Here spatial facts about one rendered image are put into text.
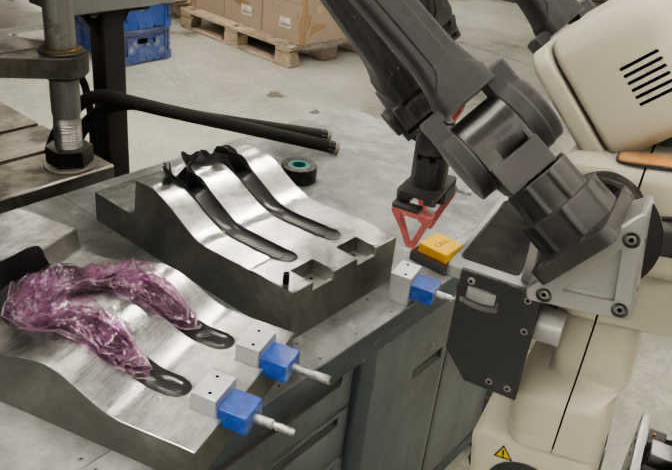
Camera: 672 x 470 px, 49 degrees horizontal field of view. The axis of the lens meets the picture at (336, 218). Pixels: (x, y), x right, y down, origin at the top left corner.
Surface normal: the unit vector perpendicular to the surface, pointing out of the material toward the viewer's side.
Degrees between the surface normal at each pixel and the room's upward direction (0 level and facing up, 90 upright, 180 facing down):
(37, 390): 90
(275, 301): 90
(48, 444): 0
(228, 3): 85
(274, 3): 99
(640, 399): 0
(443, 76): 63
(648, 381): 0
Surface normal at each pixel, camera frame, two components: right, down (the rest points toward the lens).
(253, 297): -0.64, 0.31
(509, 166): -0.05, 0.03
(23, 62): 0.22, 0.48
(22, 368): -0.40, 0.40
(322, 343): 0.10, -0.87
